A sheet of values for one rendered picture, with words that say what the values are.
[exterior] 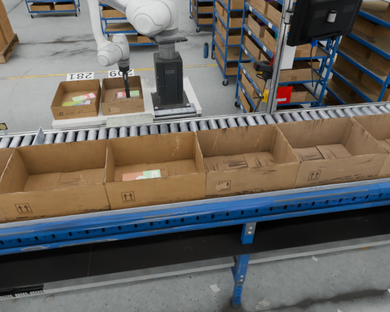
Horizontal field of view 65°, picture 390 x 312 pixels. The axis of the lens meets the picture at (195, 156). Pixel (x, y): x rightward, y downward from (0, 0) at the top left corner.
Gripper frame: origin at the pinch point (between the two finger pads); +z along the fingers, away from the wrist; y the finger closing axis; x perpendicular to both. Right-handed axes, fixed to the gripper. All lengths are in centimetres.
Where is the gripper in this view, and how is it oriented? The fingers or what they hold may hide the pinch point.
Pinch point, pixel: (127, 91)
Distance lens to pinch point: 238.4
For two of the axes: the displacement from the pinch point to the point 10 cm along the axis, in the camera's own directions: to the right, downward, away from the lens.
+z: 0.0, 7.8, 6.3
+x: 9.8, -1.2, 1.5
